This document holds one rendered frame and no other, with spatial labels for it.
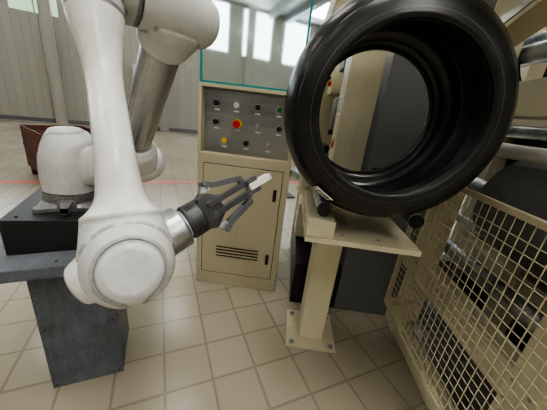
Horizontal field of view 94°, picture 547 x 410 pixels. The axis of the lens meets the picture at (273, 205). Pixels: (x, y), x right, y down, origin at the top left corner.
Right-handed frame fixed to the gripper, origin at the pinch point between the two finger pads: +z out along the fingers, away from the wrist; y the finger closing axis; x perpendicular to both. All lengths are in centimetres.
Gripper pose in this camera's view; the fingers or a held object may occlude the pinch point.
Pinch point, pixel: (257, 181)
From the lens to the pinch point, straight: 64.3
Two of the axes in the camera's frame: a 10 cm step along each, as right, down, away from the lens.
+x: 5.6, 0.1, -8.3
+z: 7.3, -4.8, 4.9
